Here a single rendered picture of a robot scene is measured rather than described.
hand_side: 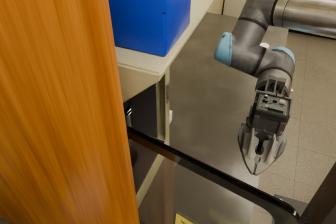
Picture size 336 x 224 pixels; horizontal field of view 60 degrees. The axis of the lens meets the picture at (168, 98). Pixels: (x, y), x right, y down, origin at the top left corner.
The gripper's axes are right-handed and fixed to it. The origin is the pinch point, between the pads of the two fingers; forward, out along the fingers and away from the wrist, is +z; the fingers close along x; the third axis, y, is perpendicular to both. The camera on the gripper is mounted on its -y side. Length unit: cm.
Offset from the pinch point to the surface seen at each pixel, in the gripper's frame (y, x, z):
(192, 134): -34, -21, -33
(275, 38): -34, -2, -111
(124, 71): 22.0, -19.4, 7.9
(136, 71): 22.5, -17.6, 7.9
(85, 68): 28.1, -18.5, 15.9
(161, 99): -12.6, -28.4, -23.9
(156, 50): 23.8, -16.4, 4.6
